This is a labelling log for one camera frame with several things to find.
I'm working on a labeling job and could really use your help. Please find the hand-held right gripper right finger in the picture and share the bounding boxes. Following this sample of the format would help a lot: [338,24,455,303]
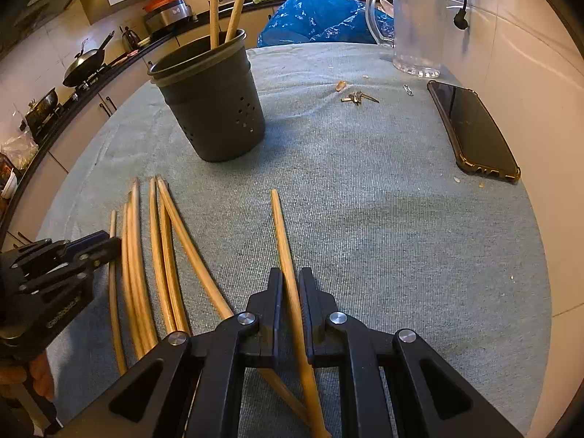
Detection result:
[297,268,525,438]

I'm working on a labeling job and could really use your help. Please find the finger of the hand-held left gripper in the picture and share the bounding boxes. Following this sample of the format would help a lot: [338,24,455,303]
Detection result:
[18,237,122,297]
[9,233,112,268]

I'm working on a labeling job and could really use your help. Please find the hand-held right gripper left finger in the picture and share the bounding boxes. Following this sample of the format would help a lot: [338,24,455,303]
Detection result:
[55,267,284,438]

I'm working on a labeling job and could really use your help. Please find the bunch of wooden chopsticks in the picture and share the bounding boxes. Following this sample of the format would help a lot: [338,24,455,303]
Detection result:
[107,176,312,426]

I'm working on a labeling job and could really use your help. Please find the long wooden chopstick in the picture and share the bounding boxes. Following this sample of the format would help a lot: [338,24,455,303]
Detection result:
[207,0,220,49]
[270,189,331,438]
[224,0,255,43]

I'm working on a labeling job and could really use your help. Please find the dark grey utensil holder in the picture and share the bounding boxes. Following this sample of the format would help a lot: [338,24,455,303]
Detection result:
[147,28,266,163]

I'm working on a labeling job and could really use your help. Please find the person's left hand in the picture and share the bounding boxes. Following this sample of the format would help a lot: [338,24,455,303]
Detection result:
[0,353,55,401]

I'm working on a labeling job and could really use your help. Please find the grey-green tablecloth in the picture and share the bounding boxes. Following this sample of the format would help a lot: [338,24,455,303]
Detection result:
[36,42,553,438]

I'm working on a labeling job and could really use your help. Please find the clear plastic bag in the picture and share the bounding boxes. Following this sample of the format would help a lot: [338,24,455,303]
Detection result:
[0,134,39,169]

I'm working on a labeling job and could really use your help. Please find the dark cooking pot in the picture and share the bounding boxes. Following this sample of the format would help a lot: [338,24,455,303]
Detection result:
[25,89,60,124]

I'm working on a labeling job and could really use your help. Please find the black wok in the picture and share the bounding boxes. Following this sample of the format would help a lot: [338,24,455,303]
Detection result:
[61,31,116,88]

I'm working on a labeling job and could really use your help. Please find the metal kettle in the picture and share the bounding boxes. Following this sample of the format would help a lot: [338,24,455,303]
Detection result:
[119,26,142,53]

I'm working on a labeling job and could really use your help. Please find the small metal keys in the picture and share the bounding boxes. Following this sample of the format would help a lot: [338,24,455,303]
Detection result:
[340,91,380,105]

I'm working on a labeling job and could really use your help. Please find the black smartphone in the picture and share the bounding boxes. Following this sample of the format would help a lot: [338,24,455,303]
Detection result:
[426,80,522,184]

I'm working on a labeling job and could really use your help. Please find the range hood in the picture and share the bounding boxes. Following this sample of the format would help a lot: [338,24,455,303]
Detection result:
[0,0,99,55]

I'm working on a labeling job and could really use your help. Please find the silver pressure cooker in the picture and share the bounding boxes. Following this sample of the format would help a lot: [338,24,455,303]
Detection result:
[143,0,193,35]

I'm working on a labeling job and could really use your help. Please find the blue plastic bag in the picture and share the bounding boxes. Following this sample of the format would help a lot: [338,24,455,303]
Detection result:
[257,0,395,49]

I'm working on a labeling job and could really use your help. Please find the clear plastic pitcher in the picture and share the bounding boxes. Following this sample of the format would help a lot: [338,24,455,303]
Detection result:
[365,0,452,78]

